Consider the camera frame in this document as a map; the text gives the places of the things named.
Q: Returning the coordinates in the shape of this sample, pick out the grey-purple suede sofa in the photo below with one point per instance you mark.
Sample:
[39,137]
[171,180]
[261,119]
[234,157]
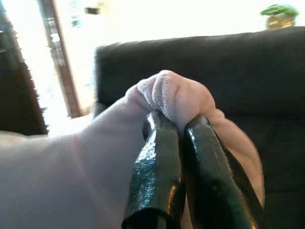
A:
[238,71]

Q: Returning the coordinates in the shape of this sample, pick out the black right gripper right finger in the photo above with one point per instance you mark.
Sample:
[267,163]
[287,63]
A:
[209,179]

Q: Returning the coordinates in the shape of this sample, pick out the brown wooden door frame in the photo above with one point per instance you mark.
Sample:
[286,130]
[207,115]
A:
[62,71]

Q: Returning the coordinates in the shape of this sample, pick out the green potted plant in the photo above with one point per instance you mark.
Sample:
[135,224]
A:
[280,14]

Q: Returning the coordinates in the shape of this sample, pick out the pale pink pillow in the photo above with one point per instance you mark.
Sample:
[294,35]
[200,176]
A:
[71,167]

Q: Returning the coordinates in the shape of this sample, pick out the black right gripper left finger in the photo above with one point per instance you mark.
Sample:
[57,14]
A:
[157,167]

